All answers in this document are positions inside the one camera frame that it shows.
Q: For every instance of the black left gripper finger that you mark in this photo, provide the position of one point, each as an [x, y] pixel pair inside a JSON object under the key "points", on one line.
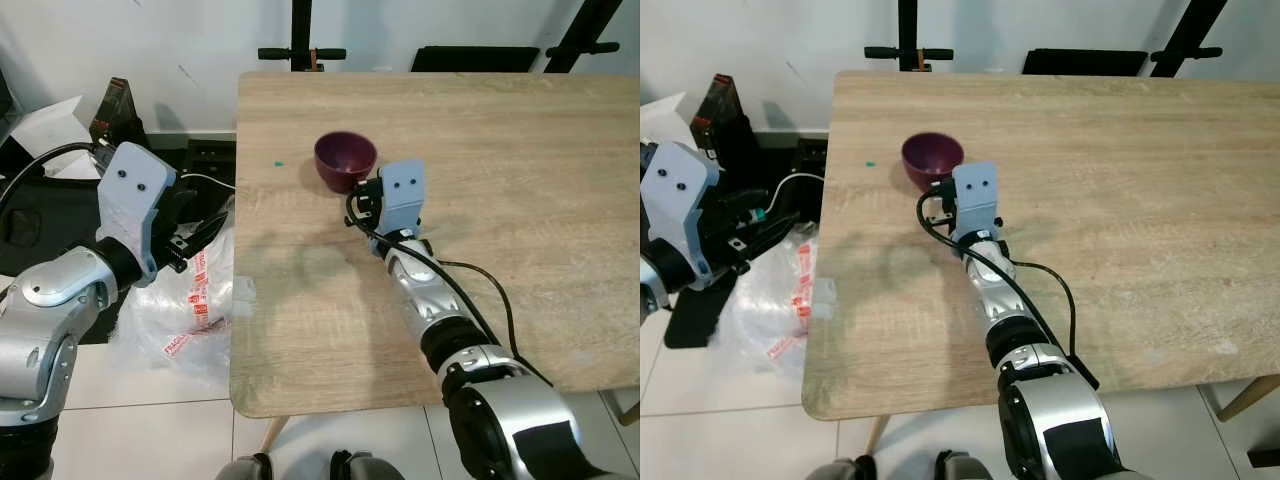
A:
{"points": [[755, 246], [213, 226], [195, 252], [780, 220]]}

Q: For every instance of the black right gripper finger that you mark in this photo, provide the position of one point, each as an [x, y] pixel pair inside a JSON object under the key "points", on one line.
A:
{"points": [[375, 179], [947, 177]]}

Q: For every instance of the maroon plastic cup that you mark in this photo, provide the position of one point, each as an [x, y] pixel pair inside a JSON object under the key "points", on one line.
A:
{"points": [[925, 160], [340, 160]]}

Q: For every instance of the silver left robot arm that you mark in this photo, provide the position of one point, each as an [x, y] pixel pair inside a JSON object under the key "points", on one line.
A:
{"points": [[660, 295], [50, 300]]}

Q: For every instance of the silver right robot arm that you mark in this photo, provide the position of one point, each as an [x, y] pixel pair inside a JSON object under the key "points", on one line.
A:
{"points": [[480, 400], [1050, 410]]}

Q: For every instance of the clear bag with red print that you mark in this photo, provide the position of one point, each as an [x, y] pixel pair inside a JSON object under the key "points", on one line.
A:
{"points": [[180, 320], [770, 320]]}

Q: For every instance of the black and red box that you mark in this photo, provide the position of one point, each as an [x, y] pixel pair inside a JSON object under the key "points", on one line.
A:
{"points": [[112, 110], [722, 100]]}

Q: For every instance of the white box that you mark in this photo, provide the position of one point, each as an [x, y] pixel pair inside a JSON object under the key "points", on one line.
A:
{"points": [[50, 125], [660, 115]]}

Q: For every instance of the light wooden table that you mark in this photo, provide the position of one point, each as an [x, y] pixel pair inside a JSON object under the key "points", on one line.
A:
{"points": [[520, 200], [1130, 200]]}

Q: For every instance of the black exercise machine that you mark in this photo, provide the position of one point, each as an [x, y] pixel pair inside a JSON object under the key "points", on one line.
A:
{"points": [[908, 30], [300, 30]]}

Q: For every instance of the grey robot right leg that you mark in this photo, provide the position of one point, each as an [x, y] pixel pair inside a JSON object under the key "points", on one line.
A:
{"points": [[968, 468], [365, 468]]}

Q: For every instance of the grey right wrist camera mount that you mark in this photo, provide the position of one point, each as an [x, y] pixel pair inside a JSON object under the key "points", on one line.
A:
{"points": [[975, 195], [404, 195]]}

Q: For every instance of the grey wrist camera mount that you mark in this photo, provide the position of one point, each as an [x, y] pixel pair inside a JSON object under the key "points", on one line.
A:
{"points": [[675, 200], [975, 195], [130, 195], [404, 195]]}

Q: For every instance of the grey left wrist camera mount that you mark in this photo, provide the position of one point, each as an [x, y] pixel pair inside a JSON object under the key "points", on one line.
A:
{"points": [[130, 195], [675, 200]]}

